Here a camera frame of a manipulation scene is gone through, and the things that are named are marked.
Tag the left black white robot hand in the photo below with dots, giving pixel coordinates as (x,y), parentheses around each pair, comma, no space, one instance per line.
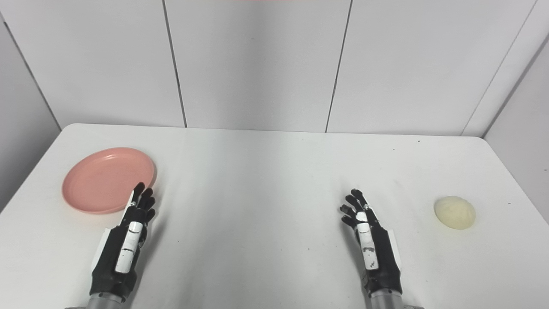
(124,249)

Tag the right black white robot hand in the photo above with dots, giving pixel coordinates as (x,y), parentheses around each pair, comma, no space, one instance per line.
(374,253)

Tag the pink round plate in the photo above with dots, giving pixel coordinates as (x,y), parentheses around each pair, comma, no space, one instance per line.
(107,180)

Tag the cream steamed bun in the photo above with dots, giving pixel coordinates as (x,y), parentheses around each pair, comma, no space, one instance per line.
(455,212)

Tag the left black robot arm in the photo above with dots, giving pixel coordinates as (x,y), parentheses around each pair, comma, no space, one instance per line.
(103,302)

